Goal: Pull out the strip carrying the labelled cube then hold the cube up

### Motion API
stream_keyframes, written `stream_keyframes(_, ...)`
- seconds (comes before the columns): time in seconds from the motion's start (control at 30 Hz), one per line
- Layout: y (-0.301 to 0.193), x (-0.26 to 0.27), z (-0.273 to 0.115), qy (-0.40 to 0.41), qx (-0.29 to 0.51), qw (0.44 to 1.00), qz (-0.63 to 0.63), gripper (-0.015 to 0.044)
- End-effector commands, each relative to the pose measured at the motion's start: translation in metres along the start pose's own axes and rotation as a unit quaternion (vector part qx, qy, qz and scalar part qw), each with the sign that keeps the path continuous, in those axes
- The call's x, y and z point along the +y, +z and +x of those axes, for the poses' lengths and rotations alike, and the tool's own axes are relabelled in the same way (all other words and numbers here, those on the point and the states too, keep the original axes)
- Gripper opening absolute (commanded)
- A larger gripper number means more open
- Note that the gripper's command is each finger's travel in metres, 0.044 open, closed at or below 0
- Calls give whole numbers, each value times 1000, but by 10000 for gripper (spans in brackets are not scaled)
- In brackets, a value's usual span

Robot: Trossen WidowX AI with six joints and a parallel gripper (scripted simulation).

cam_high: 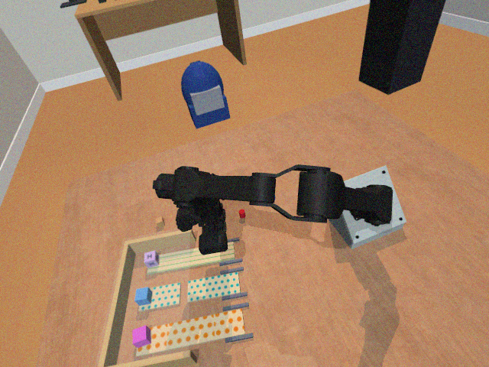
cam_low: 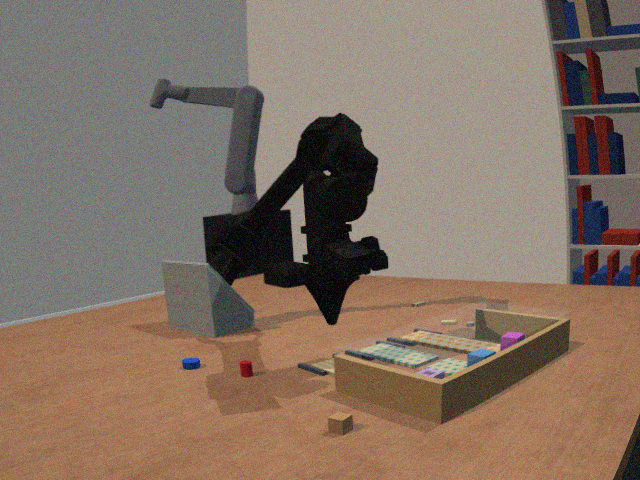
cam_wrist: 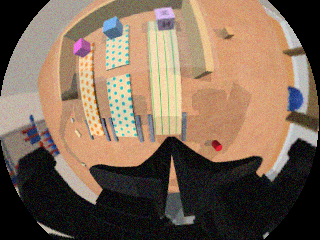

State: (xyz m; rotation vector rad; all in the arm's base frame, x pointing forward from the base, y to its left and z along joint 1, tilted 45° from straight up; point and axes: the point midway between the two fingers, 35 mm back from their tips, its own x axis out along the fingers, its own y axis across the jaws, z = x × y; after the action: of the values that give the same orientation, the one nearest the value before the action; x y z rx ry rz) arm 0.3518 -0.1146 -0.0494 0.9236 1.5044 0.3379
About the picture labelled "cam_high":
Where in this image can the pale yellow striped strip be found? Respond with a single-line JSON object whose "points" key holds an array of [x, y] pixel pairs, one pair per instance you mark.
{"points": [[198, 259]]}

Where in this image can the tan open-top wooden box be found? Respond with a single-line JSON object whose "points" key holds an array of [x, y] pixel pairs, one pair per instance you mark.
{"points": [[148, 322]]}

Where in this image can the cream strip with orange polka dots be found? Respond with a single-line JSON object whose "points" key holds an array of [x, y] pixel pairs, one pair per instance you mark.
{"points": [[216, 327]]}

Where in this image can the small tan cube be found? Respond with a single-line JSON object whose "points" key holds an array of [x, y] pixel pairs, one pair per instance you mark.
{"points": [[160, 222]]}

